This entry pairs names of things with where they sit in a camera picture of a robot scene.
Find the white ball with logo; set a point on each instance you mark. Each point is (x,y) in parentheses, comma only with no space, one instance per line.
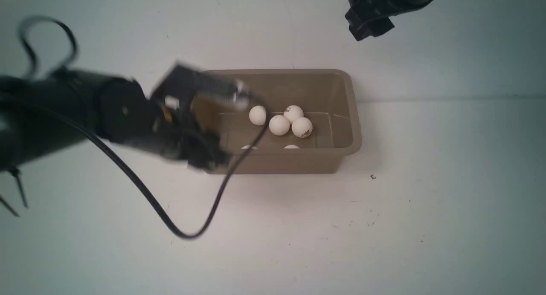
(302,127)

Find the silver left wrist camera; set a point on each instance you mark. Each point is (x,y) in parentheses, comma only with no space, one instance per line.
(185,83)

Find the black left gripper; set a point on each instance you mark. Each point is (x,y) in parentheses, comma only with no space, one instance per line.
(164,124)

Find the brown plastic bin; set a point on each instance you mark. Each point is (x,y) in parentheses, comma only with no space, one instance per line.
(314,126)

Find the white ball red STIGA logo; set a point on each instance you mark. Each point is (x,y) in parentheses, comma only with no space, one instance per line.
(292,113)

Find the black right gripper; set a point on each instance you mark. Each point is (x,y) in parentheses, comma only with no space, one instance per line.
(371,18)

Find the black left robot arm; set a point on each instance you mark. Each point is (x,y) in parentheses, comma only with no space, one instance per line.
(28,133)

